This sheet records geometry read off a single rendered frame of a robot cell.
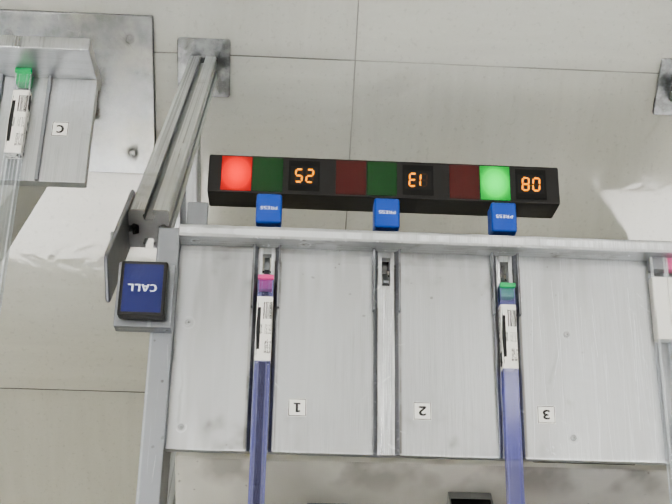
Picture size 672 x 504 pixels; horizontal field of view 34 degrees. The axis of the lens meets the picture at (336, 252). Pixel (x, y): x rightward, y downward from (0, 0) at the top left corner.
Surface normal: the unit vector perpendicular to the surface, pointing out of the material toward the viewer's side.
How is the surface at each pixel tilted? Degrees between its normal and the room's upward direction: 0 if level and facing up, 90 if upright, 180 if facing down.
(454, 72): 0
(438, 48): 0
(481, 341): 46
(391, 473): 0
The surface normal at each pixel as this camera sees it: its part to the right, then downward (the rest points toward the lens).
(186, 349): 0.05, -0.38
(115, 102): 0.03, 0.40
